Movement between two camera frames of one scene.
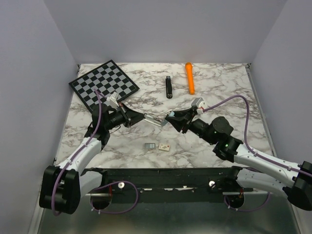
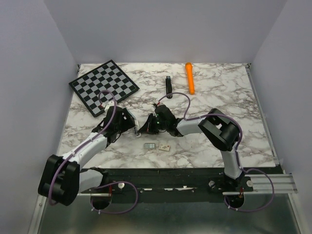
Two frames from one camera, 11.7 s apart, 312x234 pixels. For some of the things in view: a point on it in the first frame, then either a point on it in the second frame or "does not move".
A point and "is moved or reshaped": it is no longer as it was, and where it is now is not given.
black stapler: [168, 87] does not move
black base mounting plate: [170, 185] does not move
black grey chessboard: [107, 78] does not move
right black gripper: [181, 117] -> [147, 127]
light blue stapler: [160, 121] is moved or reshaped
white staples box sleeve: [164, 147] does not move
